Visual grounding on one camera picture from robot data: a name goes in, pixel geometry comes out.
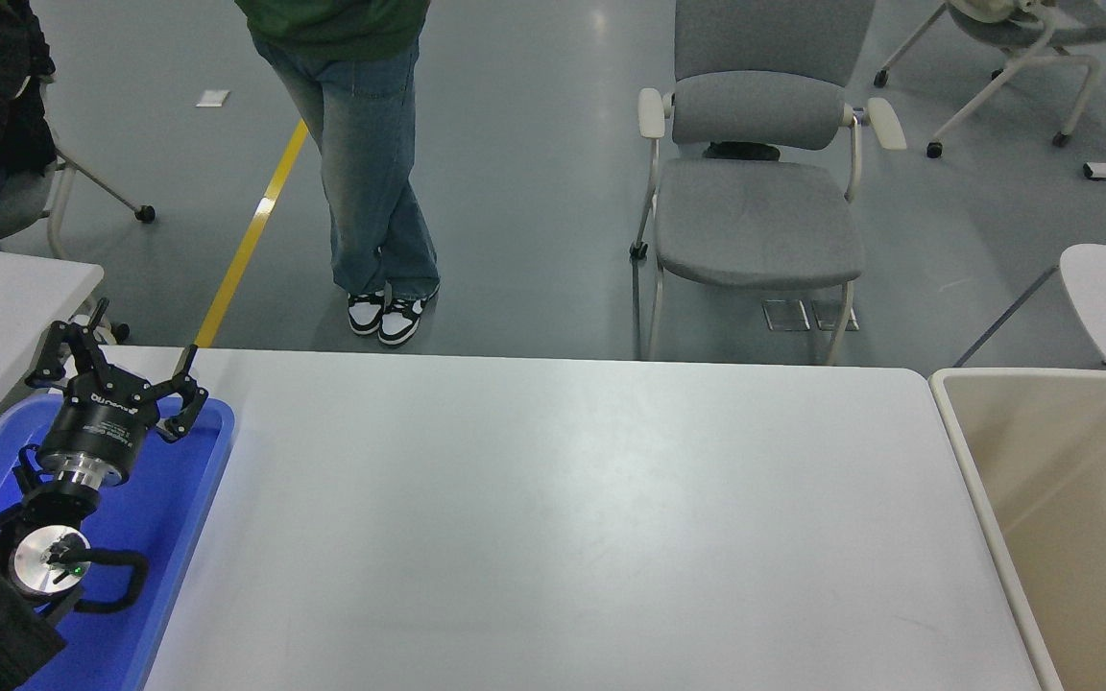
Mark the grey chair with white legs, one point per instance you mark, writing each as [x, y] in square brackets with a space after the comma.
[20, 202]

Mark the white framed wheeled chair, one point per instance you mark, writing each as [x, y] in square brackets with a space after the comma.
[1043, 29]

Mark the clear floor plate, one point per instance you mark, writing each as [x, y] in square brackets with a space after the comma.
[831, 316]
[786, 316]

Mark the blue plastic tray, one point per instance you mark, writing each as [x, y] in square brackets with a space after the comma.
[159, 499]

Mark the large pale bin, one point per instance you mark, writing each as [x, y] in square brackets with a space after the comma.
[1043, 480]

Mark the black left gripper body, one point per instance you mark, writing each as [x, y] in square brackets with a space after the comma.
[102, 427]

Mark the standing person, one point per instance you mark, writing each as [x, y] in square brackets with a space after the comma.
[371, 144]

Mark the grey padded armchair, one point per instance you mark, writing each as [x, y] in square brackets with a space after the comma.
[755, 221]

